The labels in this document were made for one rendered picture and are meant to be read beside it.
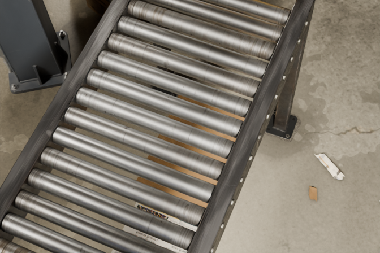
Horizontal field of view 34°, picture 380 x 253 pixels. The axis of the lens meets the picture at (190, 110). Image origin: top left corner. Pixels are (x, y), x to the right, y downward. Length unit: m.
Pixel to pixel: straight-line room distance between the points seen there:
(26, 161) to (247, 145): 0.57
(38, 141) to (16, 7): 0.78
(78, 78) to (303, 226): 1.07
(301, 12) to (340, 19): 1.02
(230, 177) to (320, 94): 1.13
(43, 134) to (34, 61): 0.96
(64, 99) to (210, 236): 0.55
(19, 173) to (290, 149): 1.21
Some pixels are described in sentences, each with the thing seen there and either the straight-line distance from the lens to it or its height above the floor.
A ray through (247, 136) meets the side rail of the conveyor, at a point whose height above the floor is 0.80.
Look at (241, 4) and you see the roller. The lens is 1.85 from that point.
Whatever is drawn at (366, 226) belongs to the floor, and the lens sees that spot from 2.43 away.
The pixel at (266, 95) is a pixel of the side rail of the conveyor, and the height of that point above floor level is 0.80.
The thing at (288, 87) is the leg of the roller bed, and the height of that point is 0.34.
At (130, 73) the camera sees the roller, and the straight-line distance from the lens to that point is 1.74.
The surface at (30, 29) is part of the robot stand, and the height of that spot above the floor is 0.36.
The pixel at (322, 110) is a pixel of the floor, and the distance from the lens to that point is 2.60.
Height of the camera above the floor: 2.26
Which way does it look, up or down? 62 degrees down
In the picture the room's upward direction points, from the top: 5 degrees counter-clockwise
